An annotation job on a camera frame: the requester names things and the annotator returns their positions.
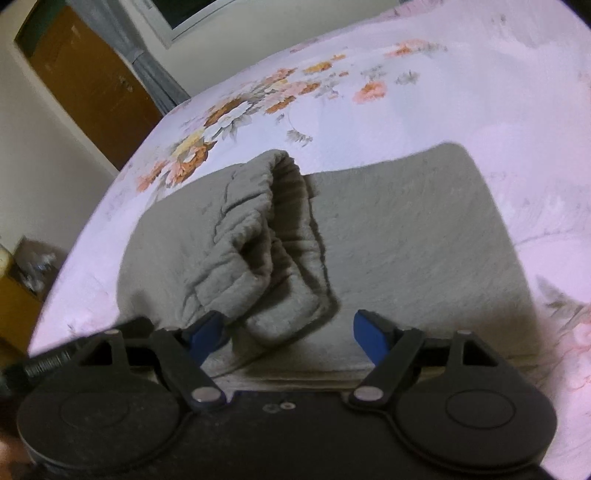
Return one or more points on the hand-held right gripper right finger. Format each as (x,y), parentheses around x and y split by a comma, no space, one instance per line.
(371,337)

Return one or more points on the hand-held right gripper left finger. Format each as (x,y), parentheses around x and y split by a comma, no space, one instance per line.
(207,337)

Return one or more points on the grey pants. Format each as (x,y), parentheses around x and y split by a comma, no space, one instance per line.
(392,240)

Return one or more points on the wooden shelf unit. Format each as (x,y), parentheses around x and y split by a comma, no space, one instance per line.
(18,314)

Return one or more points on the crumpled plastic bags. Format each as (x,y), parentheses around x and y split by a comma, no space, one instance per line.
(37,270)

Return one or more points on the pink floral bedspread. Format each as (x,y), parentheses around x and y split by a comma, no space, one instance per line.
(415,92)

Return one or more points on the grey curtain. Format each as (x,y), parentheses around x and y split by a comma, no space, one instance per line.
(147,69)

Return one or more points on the brown wooden door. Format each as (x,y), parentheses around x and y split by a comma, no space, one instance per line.
(92,83)

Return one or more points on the white framed window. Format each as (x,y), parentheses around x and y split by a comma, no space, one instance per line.
(184,14)

